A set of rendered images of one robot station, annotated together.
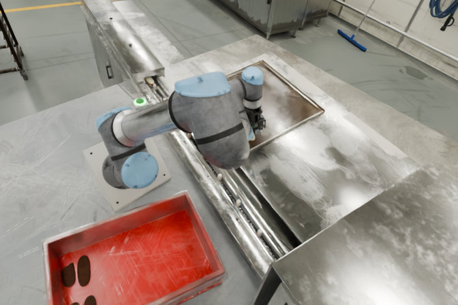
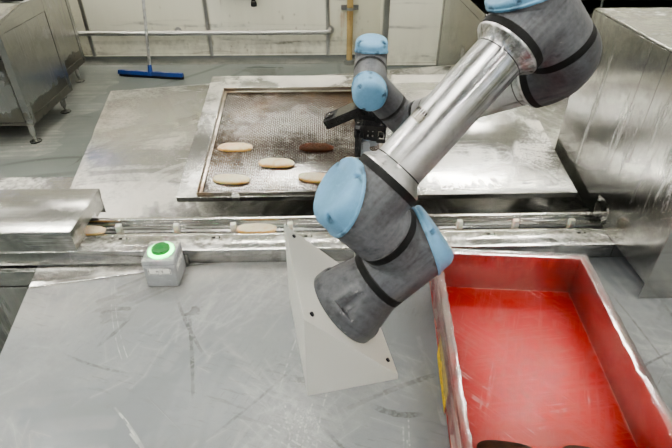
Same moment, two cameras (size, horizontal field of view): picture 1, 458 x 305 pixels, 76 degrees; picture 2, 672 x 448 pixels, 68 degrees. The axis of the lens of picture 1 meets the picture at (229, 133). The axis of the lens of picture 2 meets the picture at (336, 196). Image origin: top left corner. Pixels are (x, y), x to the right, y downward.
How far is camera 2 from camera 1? 98 cm
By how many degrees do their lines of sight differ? 42
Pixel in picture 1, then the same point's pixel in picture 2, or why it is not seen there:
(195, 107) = (570, 4)
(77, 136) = (137, 399)
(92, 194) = (332, 405)
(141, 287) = (560, 378)
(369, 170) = not seen: hidden behind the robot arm
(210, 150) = (596, 52)
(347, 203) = (515, 137)
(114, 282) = (542, 412)
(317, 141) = not seen: hidden behind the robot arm
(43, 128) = not seen: outside the picture
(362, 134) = (432, 83)
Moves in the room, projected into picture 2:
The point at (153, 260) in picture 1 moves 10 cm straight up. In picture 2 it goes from (516, 350) to (527, 314)
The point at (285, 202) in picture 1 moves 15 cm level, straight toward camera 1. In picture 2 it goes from (487, 181) to (533, 208)
